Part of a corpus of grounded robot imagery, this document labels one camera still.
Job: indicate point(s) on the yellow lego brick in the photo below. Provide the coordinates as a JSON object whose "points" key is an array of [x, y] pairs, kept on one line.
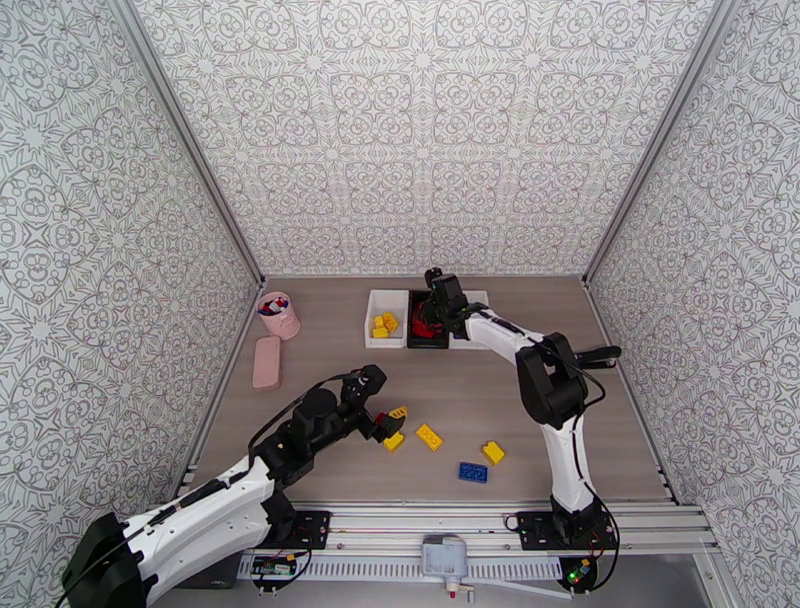
{"points": [[379, 327], [429, 437], [394, 442], [391, 320], [494, 452]]}

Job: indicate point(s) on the red lego brick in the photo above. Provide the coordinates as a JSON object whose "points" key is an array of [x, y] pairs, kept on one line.
{"points": [[417, 320], [428, 334]]}

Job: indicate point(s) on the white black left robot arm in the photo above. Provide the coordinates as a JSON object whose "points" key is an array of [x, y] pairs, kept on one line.
{"points": [[206, 512]]}

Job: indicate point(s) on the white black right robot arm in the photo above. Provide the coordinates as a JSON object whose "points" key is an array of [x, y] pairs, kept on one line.
{"points": [[500, 334]]}

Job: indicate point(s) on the white plastic bin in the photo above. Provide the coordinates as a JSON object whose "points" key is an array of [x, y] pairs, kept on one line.
{"points": [[387, 342], [480, 297]]}

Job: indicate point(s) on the black plastic bin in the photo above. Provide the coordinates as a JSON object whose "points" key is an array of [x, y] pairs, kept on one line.
{"points": [[431, 344]]}

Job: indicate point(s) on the pink case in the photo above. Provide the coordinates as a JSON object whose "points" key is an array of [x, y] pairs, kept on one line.
{"points": [[267, 362]]}

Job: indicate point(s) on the flat blue lego plate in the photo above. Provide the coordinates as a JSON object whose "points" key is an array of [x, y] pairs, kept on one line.
{"points": [[473, 472]]}

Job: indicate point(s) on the pink cup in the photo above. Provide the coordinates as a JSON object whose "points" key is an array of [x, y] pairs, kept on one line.
{"points": [[284, 325]]}

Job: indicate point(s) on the grey plastic device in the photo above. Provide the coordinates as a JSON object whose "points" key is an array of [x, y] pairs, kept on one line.
{"points": [[444, 556]]}

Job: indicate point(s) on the black stapler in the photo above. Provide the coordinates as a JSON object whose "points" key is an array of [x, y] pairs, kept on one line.
{"points": [[603, 355]]}

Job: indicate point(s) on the black flat box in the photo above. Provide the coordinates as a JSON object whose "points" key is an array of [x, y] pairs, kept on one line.
{"points": [[219, 574]]}

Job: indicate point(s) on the circuit board with green light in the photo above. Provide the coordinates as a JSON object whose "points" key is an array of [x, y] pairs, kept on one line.
{"points": [[578, 572]]}

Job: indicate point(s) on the wide aluminium base rail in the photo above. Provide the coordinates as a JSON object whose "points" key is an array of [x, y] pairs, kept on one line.
{"points": [[406, 522]]}

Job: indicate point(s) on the aluminium table side rail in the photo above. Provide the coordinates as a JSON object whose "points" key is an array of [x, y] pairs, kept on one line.
{"points": [[599, 312], [229, 369]]}

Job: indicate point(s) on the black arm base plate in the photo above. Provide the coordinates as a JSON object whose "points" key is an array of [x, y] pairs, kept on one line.
{"points": [[531, 531], [315, 531]]}

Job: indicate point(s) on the aluminium frame post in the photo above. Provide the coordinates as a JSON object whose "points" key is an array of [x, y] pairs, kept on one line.
{"points": [[659, 125], [183, 125]]}

